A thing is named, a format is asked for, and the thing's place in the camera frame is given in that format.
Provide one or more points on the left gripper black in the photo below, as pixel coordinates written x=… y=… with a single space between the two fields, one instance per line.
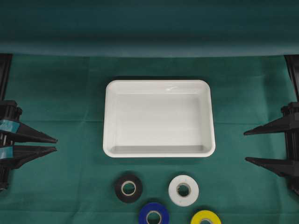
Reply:
x=11 y=131

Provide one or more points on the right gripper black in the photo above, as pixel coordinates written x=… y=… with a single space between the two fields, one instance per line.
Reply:
x=288 y=124

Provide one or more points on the yellow tape roll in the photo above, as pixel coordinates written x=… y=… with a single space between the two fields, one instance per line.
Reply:
x=205 y=217

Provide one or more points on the white tape roll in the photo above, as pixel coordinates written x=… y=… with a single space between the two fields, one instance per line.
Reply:
x=190 y=183

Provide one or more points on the black tape roll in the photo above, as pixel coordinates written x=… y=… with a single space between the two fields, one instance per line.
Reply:
x=122 y=181

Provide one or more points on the blue tape roll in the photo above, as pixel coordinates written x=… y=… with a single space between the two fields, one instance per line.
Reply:
x=154 y=208

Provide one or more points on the green table cloth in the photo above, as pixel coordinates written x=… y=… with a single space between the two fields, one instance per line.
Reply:
x=65 y=52

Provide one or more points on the white rectangular plastic tray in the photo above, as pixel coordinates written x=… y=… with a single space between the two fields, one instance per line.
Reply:
x=158 y=118

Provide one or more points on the left black frame rail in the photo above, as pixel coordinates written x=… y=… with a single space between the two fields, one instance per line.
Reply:
x=5 y=63

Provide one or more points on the black frame rail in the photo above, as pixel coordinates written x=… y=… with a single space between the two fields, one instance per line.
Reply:
x=292 y=62
x=5 y=63

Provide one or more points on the right black frame rail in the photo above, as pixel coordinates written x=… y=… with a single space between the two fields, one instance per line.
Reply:
x=292 y=62

